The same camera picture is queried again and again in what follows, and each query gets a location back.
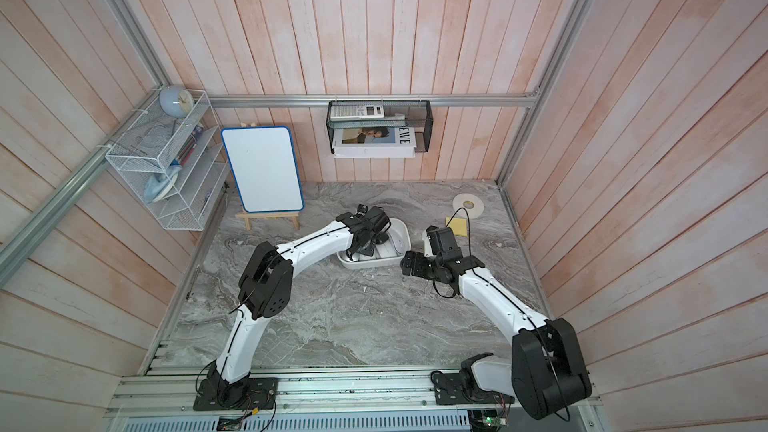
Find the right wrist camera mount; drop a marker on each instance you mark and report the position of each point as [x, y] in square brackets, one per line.
[441, 242]

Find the black wire wall basket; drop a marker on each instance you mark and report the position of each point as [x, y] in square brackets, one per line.
[416, 114]

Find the pale blue globe lamp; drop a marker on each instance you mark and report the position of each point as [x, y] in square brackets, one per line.
[176, 101]

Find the white plastic storage box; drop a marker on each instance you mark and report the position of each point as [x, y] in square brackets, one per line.
[390, 253]

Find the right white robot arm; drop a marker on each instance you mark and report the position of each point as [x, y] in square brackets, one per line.
[546, 372]

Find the small wooden easel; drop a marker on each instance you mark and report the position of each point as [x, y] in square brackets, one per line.
[247, 218]

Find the blue framed whiteboard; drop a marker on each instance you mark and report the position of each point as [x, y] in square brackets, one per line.
[264, 168]

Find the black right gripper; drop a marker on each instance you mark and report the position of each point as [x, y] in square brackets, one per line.
[418, 267]

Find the light blue item in shelf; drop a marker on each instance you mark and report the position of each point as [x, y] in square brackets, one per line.
[160, 184]

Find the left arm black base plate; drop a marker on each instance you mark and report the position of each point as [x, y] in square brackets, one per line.
[247, 394]

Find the white tape roll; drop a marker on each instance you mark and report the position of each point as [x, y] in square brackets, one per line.
[473, 204]

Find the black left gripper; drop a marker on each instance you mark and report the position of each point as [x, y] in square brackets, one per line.
[368, 250]

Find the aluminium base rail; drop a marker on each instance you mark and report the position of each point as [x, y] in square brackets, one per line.
[390, 398]

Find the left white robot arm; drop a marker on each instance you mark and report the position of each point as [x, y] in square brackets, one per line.
[266, 283]

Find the yellow sticky note pad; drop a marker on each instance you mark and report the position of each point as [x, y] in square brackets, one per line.
[459, 226]

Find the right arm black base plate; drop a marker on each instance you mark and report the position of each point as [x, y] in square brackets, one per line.
[460, 389]

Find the white calculator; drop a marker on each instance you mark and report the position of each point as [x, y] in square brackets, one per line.
[347, 112]

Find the white wire mesh shelf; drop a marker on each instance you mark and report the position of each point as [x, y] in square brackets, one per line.
[151, 141]

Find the magazine with portrait cover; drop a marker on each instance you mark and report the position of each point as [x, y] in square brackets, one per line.
[375, 142]

